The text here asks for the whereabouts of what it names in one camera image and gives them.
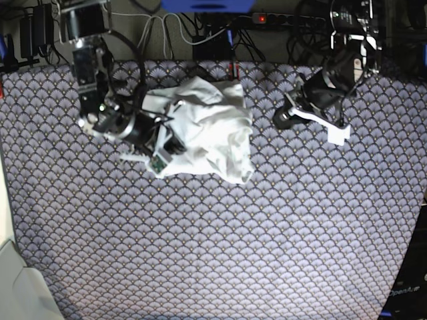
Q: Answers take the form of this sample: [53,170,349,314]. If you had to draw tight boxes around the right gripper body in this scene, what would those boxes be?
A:
[93,109,187,157]

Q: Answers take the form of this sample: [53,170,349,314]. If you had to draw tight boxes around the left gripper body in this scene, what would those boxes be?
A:
[272,68,356,130]

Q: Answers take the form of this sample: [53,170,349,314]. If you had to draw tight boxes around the white T-shirt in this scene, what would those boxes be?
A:
[142,77,254,184]

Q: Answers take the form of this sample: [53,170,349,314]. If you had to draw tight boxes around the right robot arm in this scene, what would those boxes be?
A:
[57,1,186,175]

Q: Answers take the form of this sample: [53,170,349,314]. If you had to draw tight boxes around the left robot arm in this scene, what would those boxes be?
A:
[272,1,382,146]

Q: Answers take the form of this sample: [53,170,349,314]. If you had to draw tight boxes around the red clamp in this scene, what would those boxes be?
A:
[229,61,240,81]

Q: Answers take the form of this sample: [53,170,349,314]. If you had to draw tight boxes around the black power adapter box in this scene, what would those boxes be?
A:
[192,33,233,61]

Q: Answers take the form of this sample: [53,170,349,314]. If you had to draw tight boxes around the fan patterned table cloth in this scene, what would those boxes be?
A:
[1,63,426,319]

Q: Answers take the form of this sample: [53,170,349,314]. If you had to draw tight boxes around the black box with OpenArm label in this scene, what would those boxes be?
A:
[379,205,426,319]

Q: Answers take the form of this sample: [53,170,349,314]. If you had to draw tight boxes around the white power strip red switch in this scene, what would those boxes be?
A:
[248,13,326,29]

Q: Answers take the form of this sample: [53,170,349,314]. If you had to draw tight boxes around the white grey cables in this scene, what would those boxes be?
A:
[109,11,228,59]

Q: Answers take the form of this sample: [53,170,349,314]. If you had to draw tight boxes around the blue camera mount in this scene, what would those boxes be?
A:
[161,0,255,13]

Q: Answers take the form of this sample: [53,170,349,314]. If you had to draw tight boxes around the black adapter on rail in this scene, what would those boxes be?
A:
[1,1,55,73]

